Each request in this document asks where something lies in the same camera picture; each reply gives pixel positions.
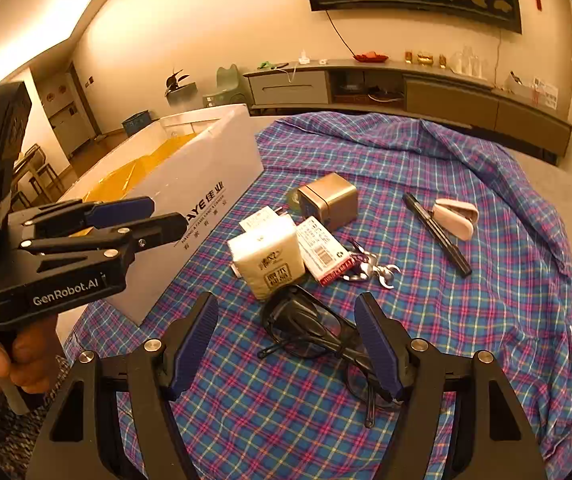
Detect white boxes with red print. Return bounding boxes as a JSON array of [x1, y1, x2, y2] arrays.
[[506, 71, 559, 108]]

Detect person's left hand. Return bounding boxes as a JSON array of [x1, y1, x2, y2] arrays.
[[0, 310, 63, 397]]

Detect small white paper packet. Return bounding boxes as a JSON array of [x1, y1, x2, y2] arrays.
[[240, 205, 289, 233]]

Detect black television cable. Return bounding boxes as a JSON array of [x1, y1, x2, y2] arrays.
[[326, 7, 363, 57]]

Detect blue plastic basket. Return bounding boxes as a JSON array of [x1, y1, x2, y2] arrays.
[[122, 110, 159, 136]]

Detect purple toy figure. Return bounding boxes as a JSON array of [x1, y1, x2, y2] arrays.
[[336, 237, 401, 291]]

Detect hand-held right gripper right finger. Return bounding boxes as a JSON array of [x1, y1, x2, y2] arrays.
[[353, 291, 551, 480]]

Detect long grey television cabinet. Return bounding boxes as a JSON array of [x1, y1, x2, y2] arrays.
[[242, 57, 572, 158]]

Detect white tissue pack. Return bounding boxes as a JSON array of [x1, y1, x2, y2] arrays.
[[227, 220, 308, 302]]

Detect black marker pen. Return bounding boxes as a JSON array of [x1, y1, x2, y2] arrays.
[[402, 192, 473, 277]]

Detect dark leafy plant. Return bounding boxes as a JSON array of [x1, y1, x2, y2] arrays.
[[165, 69, 191, 98]]

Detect black glasses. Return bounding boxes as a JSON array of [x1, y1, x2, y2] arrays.
[[257, 285, 401, 428]]

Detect white cardboard box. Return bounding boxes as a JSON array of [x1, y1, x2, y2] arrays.
[[58, 104, 265, 328]]

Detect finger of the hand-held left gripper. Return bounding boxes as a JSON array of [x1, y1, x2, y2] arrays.
[[8, 196, 155, 241], [20, 212, 187, 265]]

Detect wooden dining chair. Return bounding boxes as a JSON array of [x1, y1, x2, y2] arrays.
[[11, 144, 67, 206]]

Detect blue plaid cloth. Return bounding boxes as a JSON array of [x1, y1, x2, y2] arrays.
[[63, 112, 572, 480]]

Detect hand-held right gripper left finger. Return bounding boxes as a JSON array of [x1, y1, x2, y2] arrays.
[[26, 291, 221, 480]]

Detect white barcode label strip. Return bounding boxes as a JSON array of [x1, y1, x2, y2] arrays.
[[297, 216, 357, 287]]

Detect gold metal tin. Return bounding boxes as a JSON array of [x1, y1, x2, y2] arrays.
[[297, 172, 359, 228]]

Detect green plastic chair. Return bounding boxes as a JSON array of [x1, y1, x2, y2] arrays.
[[202, 64, 249, 108]]

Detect clear glass cup set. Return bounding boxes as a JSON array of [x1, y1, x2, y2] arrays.
[[448, 47, 484, 78]]

